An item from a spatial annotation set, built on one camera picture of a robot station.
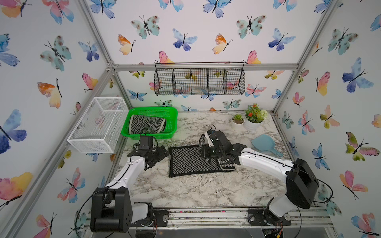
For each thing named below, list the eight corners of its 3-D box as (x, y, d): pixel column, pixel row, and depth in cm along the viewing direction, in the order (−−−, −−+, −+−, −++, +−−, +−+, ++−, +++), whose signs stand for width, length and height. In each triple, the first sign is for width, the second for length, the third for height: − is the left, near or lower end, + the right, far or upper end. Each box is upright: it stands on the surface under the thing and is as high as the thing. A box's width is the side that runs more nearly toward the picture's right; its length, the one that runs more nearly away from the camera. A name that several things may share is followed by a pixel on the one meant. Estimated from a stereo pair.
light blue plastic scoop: (255, 156, 98) (256, 155, 96) (249, 136, 108) (250, 134, 107) (281, 156, 98) (282, 155, 96) (272, 136, 108) (274, 134, 107)
